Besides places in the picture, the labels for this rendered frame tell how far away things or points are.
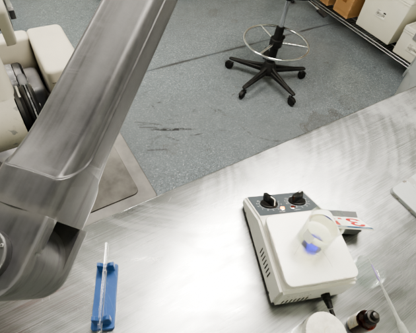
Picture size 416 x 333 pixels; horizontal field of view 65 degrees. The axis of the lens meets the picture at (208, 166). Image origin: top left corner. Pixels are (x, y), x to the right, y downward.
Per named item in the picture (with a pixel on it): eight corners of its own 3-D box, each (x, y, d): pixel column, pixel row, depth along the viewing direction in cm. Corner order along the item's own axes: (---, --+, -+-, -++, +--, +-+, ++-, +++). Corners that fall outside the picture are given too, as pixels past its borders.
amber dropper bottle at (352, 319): (367, 326, 54) (390, 314, 49) (358, 340, 52) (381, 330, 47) (351, 312, 55) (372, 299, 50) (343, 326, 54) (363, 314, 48)
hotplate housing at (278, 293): (240, 204, 66) (248, 181, 60) (300, 197, 69) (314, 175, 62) (273, 322, 53) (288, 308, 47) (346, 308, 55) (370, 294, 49)
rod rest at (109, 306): (98, 266, 55) (94, 258, 52) (119, 265, 56) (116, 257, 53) (91, 332, 49) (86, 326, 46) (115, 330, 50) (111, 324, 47)
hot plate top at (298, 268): (263, 218, 55) (264, 215, 55) (327, 211, 58) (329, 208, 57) (286, 290, 48) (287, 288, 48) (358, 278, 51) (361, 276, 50)
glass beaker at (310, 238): (321, 263, 51) (343, 240, 45) (289, 245, 52) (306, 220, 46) (333, 234, 54) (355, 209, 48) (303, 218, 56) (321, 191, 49)
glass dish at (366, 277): (354, 289, 58) (360, 285, 56) (345, 258, 61) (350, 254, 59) (383, 289, 58) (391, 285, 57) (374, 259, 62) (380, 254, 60)
